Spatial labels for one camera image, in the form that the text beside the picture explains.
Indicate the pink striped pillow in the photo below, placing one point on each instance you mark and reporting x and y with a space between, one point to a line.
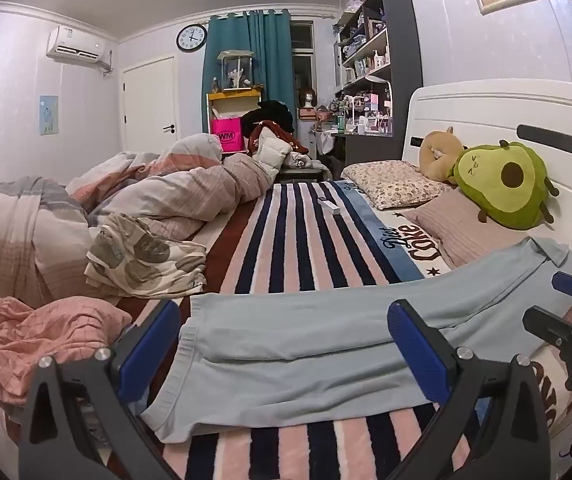
456 230

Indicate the maroon patterned cloth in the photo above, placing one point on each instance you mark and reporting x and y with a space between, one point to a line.
296 146

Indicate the yellow shelf unit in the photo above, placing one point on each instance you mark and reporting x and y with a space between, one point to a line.
233 95

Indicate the round wall clock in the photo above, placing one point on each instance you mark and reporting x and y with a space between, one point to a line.
191 38

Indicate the grey clothing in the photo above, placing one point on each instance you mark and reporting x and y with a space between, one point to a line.
303 161

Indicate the pink striped duvet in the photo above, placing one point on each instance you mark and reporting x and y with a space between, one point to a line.
181 190

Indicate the light blue pants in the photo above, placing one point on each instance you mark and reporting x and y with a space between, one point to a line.
316 340

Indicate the glass display case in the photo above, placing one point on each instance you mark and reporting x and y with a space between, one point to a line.
236 72

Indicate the floral pillow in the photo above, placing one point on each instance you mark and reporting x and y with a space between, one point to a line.
396 185

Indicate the black garment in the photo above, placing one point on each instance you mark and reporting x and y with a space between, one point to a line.
271 115

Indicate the white puffer jacket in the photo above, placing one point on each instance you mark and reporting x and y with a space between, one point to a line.
271 152

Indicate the brown plush toy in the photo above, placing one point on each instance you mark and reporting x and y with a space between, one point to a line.
436 152

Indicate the small white box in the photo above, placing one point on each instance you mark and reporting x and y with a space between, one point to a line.
328 206

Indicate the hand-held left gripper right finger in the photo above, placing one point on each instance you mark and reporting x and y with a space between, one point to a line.
416 347

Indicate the striped plush blanket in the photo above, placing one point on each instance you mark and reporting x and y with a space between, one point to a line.
306 240

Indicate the pink shopping bag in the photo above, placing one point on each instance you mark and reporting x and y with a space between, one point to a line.
227 135

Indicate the white air conditioner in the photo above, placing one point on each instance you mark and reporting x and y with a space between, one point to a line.
76 45

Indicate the white headboard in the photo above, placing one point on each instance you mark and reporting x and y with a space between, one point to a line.
491 110

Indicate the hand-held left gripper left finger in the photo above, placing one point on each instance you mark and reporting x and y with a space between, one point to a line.
148 347

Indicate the wig on mannequin head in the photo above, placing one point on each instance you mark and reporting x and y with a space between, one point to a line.
307 100

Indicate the pink checked cloth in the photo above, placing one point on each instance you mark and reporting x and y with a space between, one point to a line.
41 335

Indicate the dark grey bench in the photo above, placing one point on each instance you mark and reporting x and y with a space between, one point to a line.
301 175

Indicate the white door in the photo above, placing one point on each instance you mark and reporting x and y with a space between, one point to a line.
148 105

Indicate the teal curtain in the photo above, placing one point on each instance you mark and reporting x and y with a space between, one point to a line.
266 60

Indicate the black curved strip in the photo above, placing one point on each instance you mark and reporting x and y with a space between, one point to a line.
561 137

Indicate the green avocado plush toy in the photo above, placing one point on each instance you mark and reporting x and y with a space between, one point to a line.
496 185

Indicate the window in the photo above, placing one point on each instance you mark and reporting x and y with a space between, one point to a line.
302 35

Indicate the small wall poster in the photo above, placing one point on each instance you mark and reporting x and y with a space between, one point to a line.
49 115

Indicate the beige grey-dotted cloth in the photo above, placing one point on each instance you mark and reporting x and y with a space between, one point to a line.
146 255

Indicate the dark grey bookshelf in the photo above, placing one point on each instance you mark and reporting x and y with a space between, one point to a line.
401 60

